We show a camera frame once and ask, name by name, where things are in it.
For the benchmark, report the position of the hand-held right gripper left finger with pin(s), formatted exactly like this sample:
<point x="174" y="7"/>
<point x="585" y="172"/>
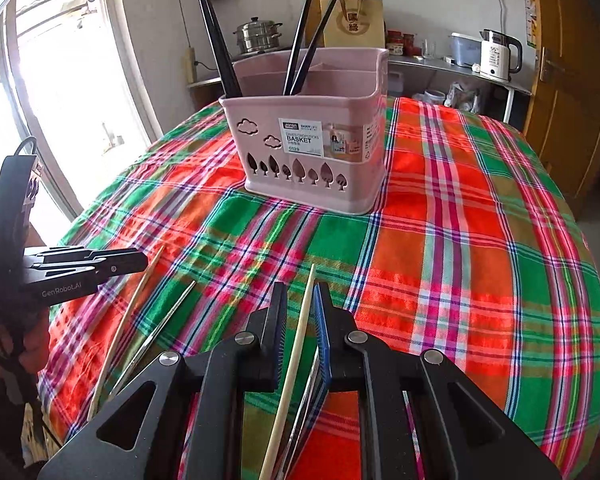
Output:
<point x="282" y="330"/>

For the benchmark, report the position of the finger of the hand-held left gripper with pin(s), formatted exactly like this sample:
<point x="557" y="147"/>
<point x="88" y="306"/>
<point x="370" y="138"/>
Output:
<point x="110" y="266"/>
<point x="80" y="254"/>

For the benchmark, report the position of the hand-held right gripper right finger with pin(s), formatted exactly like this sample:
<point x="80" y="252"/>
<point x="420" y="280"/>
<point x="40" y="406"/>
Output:
<point x="322" y="330"/>

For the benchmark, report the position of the cream chopstick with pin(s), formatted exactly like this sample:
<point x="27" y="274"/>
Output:
<point x="130" y="310"/>
<point x="292" y="375"/>

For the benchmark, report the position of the silver metal chopstick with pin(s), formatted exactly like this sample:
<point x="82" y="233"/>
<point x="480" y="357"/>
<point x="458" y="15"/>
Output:
<point x="155" y="340"/>
<point x="300" y="420"/>

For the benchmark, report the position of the pink plastic utensil basket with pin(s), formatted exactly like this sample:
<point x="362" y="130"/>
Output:
<point x="305" y="160"/>

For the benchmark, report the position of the black chopstick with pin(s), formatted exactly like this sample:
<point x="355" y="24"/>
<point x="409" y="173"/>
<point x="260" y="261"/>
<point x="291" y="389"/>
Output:
<point x="226" y="50"/>
<point x="320" y="30"/>
<point x="215" y="45"/>
<point x="302" y="25"/>

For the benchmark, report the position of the person's left hand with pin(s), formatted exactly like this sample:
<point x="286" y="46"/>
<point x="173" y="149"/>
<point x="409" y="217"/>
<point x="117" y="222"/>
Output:
<point x="36" y="340"/>

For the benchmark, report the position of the plaid tablecloth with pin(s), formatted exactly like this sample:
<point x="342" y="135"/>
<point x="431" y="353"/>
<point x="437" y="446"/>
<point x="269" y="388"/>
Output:
<point x="455" y="235"/>

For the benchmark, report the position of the large window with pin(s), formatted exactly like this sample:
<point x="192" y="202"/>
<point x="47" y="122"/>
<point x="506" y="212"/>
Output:
<point x="130" y="50"/>

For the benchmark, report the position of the white bowl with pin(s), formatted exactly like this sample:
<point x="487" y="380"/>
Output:
<point x="435" y="97"/>

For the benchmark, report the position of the steel steamer pot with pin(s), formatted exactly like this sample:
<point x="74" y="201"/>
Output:
<point x="257" y="37"/>

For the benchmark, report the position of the clear plastic bag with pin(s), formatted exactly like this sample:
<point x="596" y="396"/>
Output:
<point x="462" y="96"/>

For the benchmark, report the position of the steel shelf counter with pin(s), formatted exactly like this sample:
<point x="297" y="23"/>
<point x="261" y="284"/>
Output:
<point x="430" y="66"/>

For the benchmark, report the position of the red lidded jar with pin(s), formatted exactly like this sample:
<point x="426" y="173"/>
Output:
<point x="409" y="44"/>
<point x="394" y="42"/>

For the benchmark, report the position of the drinking glass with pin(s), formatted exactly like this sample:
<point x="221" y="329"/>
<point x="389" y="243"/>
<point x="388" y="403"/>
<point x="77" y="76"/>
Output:
<point x="428" y="50"/>

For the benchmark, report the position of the brown paper bag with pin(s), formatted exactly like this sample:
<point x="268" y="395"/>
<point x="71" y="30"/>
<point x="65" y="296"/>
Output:
<point x="355" y="25"/>

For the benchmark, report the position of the clear water container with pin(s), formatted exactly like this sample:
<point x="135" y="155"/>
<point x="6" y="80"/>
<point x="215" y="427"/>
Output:
<point x="464" y="52"/>

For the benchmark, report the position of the white electric kettle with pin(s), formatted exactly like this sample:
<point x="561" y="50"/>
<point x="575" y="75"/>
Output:
<point x="497" y="57"/>

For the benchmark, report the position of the wooden door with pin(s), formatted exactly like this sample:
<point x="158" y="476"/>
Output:
<point x="575" y="85"/>

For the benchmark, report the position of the wall power strip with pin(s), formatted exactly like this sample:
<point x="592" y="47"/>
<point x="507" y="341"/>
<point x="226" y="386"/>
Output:
<point x="190" y="65"/>

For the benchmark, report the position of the wall calendar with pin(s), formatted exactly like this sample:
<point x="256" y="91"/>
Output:
<point x="528" y="10"/>

